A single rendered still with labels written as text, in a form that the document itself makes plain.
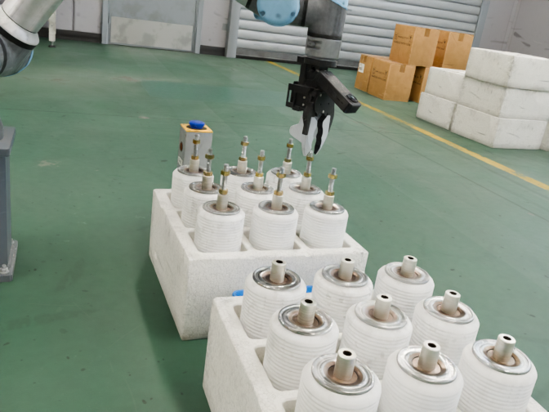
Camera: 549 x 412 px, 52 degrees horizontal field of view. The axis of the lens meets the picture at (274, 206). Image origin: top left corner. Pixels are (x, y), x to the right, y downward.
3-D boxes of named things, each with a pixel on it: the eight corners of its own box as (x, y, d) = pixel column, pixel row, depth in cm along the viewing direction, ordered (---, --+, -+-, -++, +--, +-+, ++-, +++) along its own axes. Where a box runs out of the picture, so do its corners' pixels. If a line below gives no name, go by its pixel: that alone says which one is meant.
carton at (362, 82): (382, 89, 530) (389, 56, 520) (395, 95, 509) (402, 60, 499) (354, 87, 520) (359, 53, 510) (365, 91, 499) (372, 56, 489)
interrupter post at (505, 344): (499, 365, 74) (506, 344, 73) (487, 354, 76) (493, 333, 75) (513, 364, 75) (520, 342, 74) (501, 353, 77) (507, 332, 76)
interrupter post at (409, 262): (403, 279, 95) (408, 261, 94) (396, 272, 97) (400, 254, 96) (416, 278, 96) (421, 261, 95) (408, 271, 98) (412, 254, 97)
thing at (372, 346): (342, 443, 82) (367, 337, 76) (316, 399, 90) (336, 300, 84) (399, 434, 85) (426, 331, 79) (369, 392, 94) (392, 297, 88)
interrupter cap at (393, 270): (399, 287, 92) (399, 283, 91) (376, 266, 98) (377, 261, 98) (438, 285, 94) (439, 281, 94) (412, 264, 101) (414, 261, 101)
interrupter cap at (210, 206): (220, 200, 118) (220, 197, 118) (247, 212, 114) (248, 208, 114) (194, 207, 112) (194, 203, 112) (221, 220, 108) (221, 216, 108)
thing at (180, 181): (207, 251, 136) (215, 179, 130) (167, 248, 134) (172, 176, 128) (205, 235, 145) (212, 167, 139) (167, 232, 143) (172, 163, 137)
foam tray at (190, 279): (181, 341, 112) (189, 259, 106) (148, 254, 146) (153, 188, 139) (353, 324, 127) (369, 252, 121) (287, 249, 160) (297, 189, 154)
